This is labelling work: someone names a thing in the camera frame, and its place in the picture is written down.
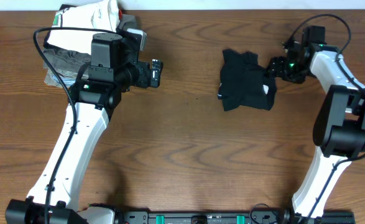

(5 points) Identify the black t-shirt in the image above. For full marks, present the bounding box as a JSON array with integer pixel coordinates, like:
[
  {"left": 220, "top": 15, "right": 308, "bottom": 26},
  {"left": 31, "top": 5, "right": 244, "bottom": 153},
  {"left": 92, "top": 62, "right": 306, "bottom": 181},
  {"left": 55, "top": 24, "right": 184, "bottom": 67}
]
[{"left": 217, "top": 49, "right": 277, "bottom": 111}]

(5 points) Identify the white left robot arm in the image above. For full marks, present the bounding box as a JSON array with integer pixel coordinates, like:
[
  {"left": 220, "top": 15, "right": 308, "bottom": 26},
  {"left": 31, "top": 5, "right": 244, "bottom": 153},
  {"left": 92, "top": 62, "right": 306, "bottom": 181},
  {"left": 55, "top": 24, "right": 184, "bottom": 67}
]
[{"left": 5, "top": 60, "right": 164, "bottom": 223}]

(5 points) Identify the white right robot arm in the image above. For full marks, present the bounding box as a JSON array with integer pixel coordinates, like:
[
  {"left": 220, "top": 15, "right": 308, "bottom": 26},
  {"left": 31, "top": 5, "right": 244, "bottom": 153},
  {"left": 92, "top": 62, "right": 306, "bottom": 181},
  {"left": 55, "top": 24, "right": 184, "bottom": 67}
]
[{"left": 269, "top": 42, "right": 365, "bottom": 223}]

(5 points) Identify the white folded shirt top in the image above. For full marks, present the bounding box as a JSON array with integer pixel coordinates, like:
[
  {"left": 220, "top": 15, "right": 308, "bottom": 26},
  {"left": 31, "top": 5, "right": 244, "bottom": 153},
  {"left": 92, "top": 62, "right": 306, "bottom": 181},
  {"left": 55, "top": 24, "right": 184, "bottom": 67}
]
[{"left": 47, "top": 0, "right": 119, "bottom": 54}]

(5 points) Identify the grey folded shirt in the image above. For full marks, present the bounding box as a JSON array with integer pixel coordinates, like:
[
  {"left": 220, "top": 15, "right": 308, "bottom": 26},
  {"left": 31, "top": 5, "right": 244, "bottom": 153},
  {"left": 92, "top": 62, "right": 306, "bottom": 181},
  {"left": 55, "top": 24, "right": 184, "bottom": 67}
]
[{"left": 44, "top": 14, "right": 139, "bottom": 78}]

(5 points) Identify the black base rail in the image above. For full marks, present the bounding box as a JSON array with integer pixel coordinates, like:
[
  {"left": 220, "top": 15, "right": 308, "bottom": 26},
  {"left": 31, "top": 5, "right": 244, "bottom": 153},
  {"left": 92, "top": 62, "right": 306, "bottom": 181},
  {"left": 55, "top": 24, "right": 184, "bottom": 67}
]
[{"left": 116, "top": 210, "right": 356, "bottom": 224}]

